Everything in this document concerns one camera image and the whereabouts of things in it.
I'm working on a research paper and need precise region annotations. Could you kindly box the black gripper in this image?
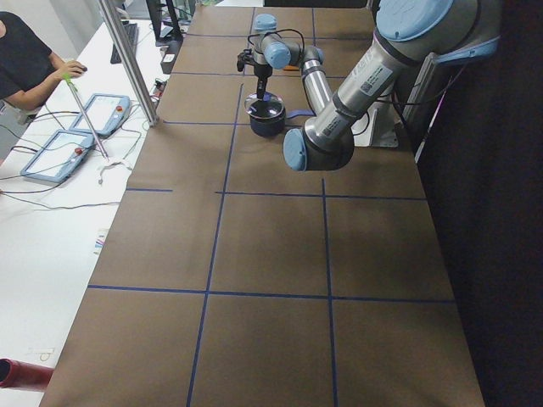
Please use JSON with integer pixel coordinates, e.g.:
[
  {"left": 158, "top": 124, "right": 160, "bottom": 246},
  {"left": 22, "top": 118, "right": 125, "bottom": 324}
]
[{"left": 254, "top": 65, "right": 272, "bottom": 100}]

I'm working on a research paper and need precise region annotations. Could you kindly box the glass pot lid blue knob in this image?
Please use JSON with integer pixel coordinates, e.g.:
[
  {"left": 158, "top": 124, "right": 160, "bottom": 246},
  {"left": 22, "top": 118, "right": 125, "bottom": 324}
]
[{"left": 244, "top": 92, "right": 284, "bottom": 120}]

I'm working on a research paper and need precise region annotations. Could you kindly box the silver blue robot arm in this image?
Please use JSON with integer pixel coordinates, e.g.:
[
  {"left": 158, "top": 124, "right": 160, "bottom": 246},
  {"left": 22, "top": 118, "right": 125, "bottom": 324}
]
[{"left": 237, "top": 1, "right": 503, "bottom": 171}]

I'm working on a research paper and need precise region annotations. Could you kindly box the person's hand on mouse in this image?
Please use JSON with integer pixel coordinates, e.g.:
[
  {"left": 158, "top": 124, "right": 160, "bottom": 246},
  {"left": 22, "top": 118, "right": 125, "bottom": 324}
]
[{"left": 57, "top": 60, "right": 87, "bottom": 79}]

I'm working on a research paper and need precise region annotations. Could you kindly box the dark blue saucepan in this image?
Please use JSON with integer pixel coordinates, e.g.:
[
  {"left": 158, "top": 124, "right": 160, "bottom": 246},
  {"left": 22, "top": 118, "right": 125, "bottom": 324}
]
[{"left": 249, "top": 109, "right": 315, "bottom": 137}]

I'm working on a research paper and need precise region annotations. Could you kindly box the black monitor stand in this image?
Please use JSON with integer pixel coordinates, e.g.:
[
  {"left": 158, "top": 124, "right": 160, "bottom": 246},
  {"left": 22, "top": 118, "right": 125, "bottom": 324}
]
[{"left": 146, "top": 0, "right": 182, "bottom": 47}]

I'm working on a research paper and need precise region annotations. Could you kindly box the black keyboard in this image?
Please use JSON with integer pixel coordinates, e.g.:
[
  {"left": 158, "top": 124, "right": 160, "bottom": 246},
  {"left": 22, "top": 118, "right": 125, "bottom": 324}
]
[{"left": 109, "top": 21, "right": 139, "bottom": 64}]

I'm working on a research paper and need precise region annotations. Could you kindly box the far teach pendant tablet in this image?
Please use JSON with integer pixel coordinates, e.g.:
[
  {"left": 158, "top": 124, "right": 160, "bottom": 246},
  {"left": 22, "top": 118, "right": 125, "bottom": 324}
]
[{"left": 84, "top": 93, "right": 131, "bottom": 139}]

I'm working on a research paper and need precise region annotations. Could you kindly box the teach pendant tablet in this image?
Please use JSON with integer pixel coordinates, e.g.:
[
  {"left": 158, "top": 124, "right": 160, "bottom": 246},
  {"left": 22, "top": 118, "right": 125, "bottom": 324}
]
[
  {"left": 84, "top": 93, "right": 131, "bottom": 139},
  {"left": 20, "top": 130, "right": 94, "bottom": 183}
]

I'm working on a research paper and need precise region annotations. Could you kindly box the thin metal rod stand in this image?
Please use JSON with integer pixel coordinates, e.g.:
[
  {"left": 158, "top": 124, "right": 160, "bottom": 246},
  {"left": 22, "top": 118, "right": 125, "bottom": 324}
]
[{"left": 64, "top": 78, "right": 133, "bottom": 185}]

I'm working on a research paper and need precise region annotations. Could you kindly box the near teach pendant tablet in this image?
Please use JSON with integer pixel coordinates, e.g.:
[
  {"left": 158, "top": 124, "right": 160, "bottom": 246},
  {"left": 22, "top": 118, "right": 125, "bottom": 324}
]
[{"left": 20, "top": 130, "right": 94, "bottom": 183}]

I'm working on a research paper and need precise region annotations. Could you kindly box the person in black shirt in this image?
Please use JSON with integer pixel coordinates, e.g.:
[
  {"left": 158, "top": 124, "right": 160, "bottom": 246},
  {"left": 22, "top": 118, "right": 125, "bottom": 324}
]
[{"left": 1, "top": 11, "right": 68, "bottom": 111}]

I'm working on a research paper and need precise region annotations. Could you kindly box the red cylinder object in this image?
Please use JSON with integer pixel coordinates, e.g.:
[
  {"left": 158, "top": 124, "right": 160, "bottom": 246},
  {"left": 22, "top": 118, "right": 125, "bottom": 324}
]
[{"left": 1, "top": 359, "right": 54, "bottom": 391}]

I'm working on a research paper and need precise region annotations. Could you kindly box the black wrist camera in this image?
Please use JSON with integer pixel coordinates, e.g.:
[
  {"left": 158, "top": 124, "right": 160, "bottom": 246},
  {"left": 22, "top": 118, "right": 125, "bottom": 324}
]
[{"left": 237, "top": 48, "right": 255, "bottom": 72}]

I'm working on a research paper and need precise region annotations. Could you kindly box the white mounting post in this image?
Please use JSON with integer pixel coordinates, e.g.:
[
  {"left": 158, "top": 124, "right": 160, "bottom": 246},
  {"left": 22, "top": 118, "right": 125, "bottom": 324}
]
[{"left": 351, "top": 102, "right": 399, "bottom": 148}]

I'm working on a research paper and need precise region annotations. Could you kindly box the aluminium frame post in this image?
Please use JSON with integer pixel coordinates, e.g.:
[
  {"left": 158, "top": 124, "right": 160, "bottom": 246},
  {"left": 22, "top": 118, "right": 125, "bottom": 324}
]
[{"left": 98, "top": 0, "right": 159, "bottom": 127}]

